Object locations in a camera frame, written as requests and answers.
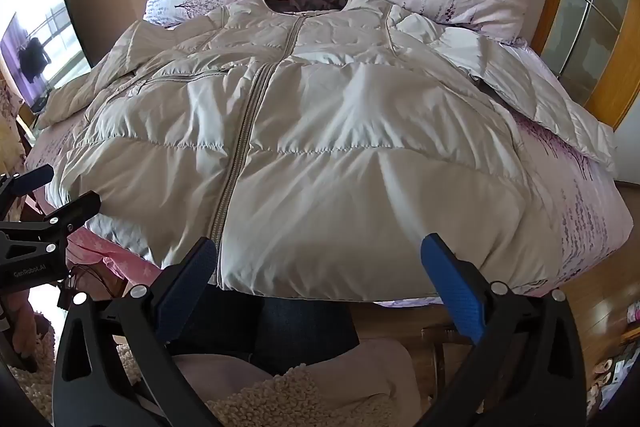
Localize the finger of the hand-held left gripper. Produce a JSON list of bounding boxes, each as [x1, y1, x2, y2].
[[0, 191, 102, 253], [0, 165, 55, 208]]

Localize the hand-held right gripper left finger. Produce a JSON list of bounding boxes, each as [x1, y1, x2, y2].
[[52, 237, 218, 427]]

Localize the white puffer jacket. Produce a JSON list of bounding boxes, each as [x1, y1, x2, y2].
[[37, 0, 617, 300]]

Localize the dark wooden stool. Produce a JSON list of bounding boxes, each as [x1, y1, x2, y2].
[[420, 307, 481, 403]]

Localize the flat screen television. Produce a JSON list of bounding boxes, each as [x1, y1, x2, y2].
[[0, 0, 93, 112]]

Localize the person's left hand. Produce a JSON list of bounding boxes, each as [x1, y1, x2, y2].
[[0, 292, 38, 358]]

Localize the pink fluffy slipper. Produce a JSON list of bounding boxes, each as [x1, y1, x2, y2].
[[590, 352, 636, 408]]

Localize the pink floral bed sheet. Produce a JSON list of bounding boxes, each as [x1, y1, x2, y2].
[[22, 0, 628, 308]]

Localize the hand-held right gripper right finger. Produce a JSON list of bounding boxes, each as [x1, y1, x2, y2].
[[415, 233, 586, 427]]

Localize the person's cream fleece coat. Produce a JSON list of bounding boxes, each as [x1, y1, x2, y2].
[[115, 337, 421, 427]]

